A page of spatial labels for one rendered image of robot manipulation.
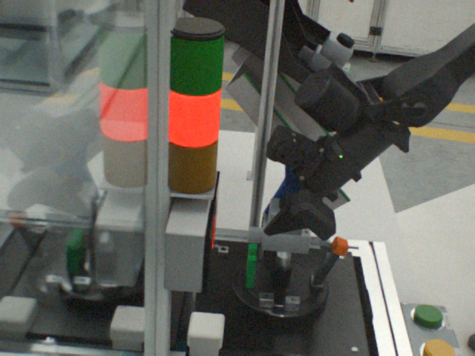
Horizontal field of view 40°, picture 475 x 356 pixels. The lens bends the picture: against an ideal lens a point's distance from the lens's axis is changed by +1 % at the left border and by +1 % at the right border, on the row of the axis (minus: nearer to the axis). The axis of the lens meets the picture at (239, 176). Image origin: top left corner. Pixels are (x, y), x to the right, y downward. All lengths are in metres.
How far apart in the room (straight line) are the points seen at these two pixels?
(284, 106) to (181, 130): 0.61
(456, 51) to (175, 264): 0.41
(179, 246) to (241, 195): 0.78
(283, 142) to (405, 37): 4.16
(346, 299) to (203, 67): 0.51
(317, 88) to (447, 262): 0.62
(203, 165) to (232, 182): 0.82
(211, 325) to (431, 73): 0.42
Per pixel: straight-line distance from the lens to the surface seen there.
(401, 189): 3.27
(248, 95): 1.04
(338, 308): 0.95
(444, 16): 4.91
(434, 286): 1.22
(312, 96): 0.75
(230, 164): 1.49
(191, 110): 0.57
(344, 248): 0.90
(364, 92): 0.79
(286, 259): 0.90
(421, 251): 1.30
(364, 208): 1.39
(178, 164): 0.60
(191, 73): 0.55
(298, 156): 0.78
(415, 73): 0.79
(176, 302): 0.92
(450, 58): 0.79
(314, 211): 0.76
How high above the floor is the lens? 1.58
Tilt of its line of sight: 30 degrees down
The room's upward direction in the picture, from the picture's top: 5 degrees clockwise
